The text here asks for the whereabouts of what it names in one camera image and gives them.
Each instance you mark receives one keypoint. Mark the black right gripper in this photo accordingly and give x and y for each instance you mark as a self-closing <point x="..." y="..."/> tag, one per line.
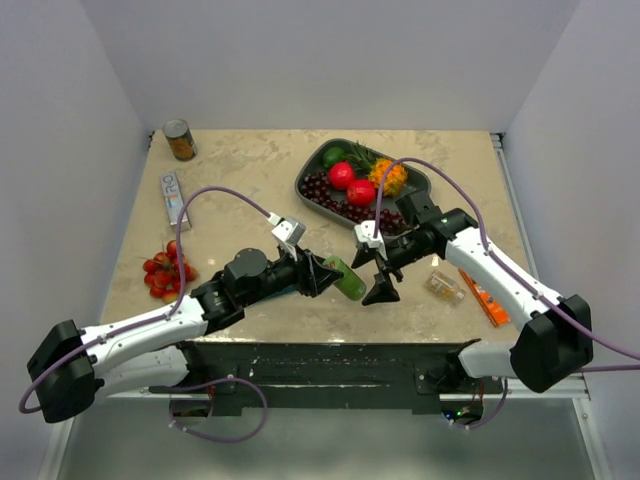
<point x="382" y="291"/>

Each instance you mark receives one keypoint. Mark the orange medicine box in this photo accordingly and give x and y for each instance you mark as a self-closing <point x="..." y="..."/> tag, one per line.
<point x="493" y="310"/>

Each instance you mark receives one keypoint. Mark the green lime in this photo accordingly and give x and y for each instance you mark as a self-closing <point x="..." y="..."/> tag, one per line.
<point x="332" y="156"/>

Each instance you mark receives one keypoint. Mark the red cherry bunch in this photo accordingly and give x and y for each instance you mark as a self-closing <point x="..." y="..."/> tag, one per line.
<point x="162" y="276"/>

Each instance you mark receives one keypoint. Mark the red apple front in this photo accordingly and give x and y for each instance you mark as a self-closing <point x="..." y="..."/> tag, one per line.
<point x="361" y="193"/>

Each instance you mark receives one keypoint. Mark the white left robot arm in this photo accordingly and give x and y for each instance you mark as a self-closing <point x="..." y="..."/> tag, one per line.
<point x="70" y="365"/>

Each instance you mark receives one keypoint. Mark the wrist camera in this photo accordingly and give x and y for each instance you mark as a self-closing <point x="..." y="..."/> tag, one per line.
<point x="287" y="231"/>
<point x="367" y="235"/>

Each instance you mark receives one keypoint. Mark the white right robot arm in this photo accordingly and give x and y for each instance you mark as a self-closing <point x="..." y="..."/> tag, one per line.
<point x="554" y="330"/>

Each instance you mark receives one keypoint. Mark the dark red grape bunch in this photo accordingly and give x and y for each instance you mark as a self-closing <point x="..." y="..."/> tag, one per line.
<point x="317" y="193"/>

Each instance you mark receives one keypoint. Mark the clear pill bottle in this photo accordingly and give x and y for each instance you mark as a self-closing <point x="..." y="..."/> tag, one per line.
<point x="445" y="288"/>

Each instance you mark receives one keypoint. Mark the red apple back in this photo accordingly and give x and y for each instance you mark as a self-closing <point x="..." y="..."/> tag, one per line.
<point x="341" y="176"/>

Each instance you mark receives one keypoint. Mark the teal weekly pill organizer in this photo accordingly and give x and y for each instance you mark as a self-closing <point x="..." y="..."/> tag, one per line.
<point x="277" y="295"/>

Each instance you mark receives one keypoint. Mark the aluminium frame rail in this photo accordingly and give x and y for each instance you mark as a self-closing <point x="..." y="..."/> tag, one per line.
<point x="572" y="386"/>

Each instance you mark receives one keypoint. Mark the silver toothpaste box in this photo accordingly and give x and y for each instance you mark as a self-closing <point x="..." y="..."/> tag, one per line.
<point x="172" y="196"/>

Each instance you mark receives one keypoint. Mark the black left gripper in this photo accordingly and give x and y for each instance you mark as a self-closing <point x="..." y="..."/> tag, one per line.
<point x="312" y="277"/>

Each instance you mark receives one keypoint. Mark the grey fruit tray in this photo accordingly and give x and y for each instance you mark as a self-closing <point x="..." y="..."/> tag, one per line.
<point x="361" y="159"/>

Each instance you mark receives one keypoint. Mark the green pill bottle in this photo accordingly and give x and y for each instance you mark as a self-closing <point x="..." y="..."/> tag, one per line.
<point x="350" y="284"/>

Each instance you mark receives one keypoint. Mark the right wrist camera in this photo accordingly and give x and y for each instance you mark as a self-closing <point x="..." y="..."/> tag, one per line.
<point x="367" y="235"/>

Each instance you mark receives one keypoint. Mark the red apple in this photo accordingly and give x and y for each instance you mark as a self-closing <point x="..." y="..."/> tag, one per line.
<point x="341" y="176"/>
<point x="361" y="193"/>

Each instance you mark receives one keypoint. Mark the tin can with fruit label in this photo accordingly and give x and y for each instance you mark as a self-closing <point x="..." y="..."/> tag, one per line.
<point x="180" y="139"/>

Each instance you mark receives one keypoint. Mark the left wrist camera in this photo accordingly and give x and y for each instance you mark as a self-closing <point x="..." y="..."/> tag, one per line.
<point x="287" y="231"/>

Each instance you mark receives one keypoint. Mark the orange spiky fruit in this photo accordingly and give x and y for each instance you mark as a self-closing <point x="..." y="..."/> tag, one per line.
<point x="391" y="180"/>

